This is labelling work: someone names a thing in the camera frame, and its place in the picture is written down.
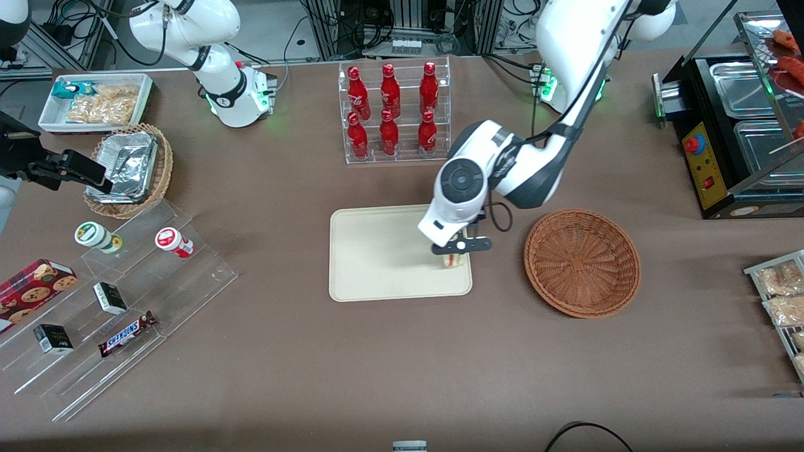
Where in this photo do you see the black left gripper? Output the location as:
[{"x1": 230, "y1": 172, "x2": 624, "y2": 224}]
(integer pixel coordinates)
[{"x1": 431, "y1": 215, "x2": 494, "y2": 262}]

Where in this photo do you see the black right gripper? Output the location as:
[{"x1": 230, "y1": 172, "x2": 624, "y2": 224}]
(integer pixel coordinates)
[{"x1": 0, "y1": 112, "x2": 114, "y2": 195}]

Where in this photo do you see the tan wicker basket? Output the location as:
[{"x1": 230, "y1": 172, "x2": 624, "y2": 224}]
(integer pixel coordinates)
[{"x1": 83, "y1": 123, "x2": 174, "y2": 220}]

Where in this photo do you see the beige rectangular tray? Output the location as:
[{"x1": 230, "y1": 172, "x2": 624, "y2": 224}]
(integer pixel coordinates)
[{"x1": 329, "y1": 204, "x2": 474, "y2": 303}]

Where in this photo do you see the round brown wicker basket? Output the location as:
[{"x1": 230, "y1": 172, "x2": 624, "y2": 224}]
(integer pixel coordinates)
[{"x1": 524, "y1": 208, "x2": 641, "y2": 318}]

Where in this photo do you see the silver foil container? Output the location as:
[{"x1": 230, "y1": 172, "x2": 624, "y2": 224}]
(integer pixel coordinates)
[{"x1": 85, "y1": 131, "x2": 159, "y2": 205}]

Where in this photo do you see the green lidded white cup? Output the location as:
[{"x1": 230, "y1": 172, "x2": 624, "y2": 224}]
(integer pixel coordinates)
[{"x1": 74, "y1": 222, "x2": 124, "y2": 255}]

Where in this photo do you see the white rectangular snack bin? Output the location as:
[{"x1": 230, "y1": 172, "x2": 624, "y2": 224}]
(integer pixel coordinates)
[{"x1": 38, "y1": 73, "x2": 155, "y2": 135}]

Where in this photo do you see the clear bag of crackers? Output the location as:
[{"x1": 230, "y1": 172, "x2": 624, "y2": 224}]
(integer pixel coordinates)
[{"x1": 65, "y1": 84, "x2": 140, "y2": 125}]

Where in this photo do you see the teal snack packet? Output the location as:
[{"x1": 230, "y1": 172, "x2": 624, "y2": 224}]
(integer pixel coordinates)
[{"x1": 52, "y1": 80, "x2": 98, "y2": 101}]

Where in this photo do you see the red lidded white cup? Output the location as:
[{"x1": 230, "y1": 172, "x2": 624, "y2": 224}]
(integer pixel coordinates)
[{"x1": 155, "y1": 227, "x2": 195, "y2": 259}]

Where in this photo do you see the clear acrylic bottle rack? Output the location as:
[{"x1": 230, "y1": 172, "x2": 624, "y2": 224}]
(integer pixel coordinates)
[{"x1": 338, "y1": 55, "x2": 463, "y2": 166}]

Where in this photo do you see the small black carton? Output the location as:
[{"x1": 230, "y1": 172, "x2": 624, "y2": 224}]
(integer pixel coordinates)
[
  {"x1": 93, "y1": 282, "x2": 128, "y2": 315},
  {"x1": 33, "y1": 324, "x2": 75, "y2": 355}
]

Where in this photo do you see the red cola bottle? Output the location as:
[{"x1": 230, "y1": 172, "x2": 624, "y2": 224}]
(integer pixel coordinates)
[
  {"x1": 417, "y1": 110, "x2": 438, "y2": 158},
  {"x1": 379, "y1": 109, "x2": 401, "y2": 157},
  {"x1": 347, "y1": 66, "x2": 372, "y2": 121},
  {"x1": 347, "y1": 112, "x2": 371, "y2": 160},
  {"x1": 380, "y1": 63, "x2": 402, "y2": 119},
  {"x1": 419, "y1": 61, "x2": 440, "y2": 117}
]

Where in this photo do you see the red cookie box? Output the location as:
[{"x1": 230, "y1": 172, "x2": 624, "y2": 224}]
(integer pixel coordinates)
[{"x1": 0, "y1": 258, "x2": 79, "y2": 334}]

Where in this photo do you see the clear acrylic stepped shelf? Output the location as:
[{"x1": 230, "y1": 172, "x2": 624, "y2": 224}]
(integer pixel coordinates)
[{"x1": 0, "y1": 200, "x2": 239, "y2": 422}]

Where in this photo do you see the Snickers chocolate bar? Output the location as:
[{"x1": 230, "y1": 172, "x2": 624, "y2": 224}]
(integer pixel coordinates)
[{"x1": 98, "y1": 311, "x2": 158, "y2": 358}]

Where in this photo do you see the black hot food warmer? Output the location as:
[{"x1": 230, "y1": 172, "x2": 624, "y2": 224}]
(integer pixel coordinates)
[{"x1": 652, "y1": 9, "x2": 804, "y2": 220}]

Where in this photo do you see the steel warmer pan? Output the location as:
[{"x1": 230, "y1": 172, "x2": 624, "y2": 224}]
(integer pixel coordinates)
[
  {"x1": 733, "y1": 119, "x2": 804, "y2": 184},
  {"x1": 709, "y1": 60, "x2": 781, "y2": 120}
]

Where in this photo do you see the red sausage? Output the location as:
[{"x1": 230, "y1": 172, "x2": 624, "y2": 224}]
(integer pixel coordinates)
[
  {"x1": 776, "y1": 56, "x2": 804, "y2": 96},
  {"x1": 771, "y1": 28, "x2": 804, "y2": 53}
]

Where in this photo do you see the black cable loop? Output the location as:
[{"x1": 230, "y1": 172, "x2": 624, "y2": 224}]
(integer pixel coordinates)
[{"x1": 544, "y1": 422, "x2": 635, "y2": 452}]

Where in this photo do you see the aluminium frame rack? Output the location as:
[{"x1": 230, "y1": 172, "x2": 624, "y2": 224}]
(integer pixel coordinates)
[{"x1": 301, "y1": 0, "x2": 504, "y2": 60}]

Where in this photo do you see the grey wire snack tray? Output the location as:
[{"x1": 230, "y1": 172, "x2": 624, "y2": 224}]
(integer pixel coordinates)
[{"x1": 743, "y1": 249, "x2": 804, "y2": 384}]

